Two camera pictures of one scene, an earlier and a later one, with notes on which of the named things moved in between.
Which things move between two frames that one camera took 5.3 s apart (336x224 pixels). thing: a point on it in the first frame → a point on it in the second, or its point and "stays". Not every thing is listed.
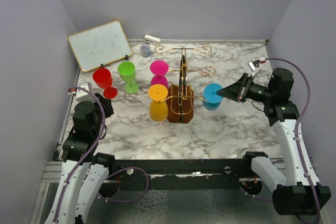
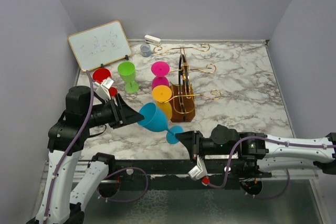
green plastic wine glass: x=126 y=70 stays
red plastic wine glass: x=103 y=79 stays
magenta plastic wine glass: x=159 y=68 stays
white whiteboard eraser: x=152 y=40 stays
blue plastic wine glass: x=213 y=99 → x=156 y=120
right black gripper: x=238 y=91 → x=192 y=140
